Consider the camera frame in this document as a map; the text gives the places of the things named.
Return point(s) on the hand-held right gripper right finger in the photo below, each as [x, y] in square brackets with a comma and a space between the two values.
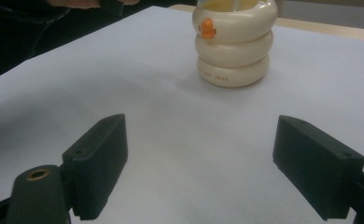
[317, 165]

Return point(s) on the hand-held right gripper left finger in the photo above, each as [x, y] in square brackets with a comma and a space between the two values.
[97, 165]

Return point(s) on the cream ringed pen holder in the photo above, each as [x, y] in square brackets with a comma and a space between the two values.
[234, 46]

